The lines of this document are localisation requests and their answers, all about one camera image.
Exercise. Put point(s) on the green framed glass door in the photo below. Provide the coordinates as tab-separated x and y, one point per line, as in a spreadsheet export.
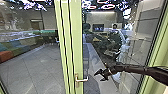
61	43
77	40

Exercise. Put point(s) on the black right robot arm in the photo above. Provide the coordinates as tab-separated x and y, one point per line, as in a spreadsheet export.
143	70

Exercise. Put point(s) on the orange outdoor bench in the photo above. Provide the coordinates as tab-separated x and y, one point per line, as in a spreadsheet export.
5	56

